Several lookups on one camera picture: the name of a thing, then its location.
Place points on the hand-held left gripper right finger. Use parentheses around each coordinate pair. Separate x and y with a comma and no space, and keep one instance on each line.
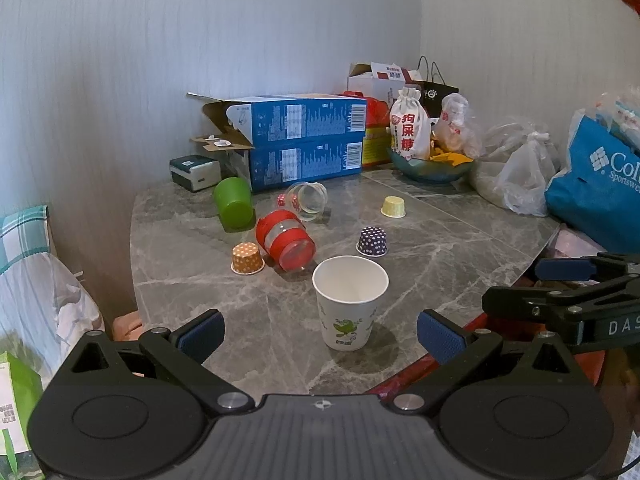
(442,337)

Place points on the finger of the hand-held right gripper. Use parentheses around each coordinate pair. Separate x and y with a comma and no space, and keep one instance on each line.
(565,269)
(520,301)

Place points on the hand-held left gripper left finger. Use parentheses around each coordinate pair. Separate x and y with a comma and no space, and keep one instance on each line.
(201,336)

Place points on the orange dotted paper cup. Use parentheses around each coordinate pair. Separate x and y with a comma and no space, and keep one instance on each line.
(246,259)

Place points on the white paper cup green print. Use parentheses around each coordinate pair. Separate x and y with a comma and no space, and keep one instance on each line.
(350,305)

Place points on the purple dotted paper cup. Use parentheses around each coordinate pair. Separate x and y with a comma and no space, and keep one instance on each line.
(372,241)

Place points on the red plastic cup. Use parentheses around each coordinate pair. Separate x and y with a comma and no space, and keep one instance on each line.
(285,241)

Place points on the green plastic cup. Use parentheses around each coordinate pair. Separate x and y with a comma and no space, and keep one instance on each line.
(233,203)

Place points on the yellow paper cup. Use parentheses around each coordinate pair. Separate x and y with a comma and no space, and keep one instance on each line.
(393,207)

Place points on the small red white checked cup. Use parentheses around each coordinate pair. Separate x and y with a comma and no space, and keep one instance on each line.
(282,201)

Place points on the clear plastic cup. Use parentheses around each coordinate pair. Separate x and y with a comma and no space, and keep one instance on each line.
(309,200)

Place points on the pink packet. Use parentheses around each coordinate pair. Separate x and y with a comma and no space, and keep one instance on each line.
(575,246)

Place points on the blue shopping bag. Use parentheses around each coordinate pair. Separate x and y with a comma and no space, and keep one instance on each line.
(595,180)

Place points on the translucent plastic bag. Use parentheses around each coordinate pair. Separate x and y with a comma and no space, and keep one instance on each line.
(520,172)

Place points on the white cloth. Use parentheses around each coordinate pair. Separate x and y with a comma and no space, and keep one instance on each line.
(47,310)

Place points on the teal glass bowl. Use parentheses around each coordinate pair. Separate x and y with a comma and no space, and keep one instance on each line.
(430,170)

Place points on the small white printer device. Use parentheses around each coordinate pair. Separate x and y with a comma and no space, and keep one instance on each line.
(194,172)

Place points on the clear snack bag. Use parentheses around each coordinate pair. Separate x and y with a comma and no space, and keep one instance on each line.
(457,125)

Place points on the green paper bag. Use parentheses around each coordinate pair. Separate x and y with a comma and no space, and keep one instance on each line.
(15,400)

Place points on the blue cardboard box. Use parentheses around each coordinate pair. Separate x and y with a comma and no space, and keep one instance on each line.
(295,117)
(300,161)

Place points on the plaid cloth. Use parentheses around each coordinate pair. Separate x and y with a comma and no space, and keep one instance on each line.
(25,237)

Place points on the red and yellow box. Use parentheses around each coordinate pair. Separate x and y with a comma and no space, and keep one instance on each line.
(375,135)

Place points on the black paper bag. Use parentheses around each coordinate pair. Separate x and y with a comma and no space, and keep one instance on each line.
(436,91)

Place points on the white cardboard box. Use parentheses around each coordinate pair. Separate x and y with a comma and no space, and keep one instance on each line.
(379,79)

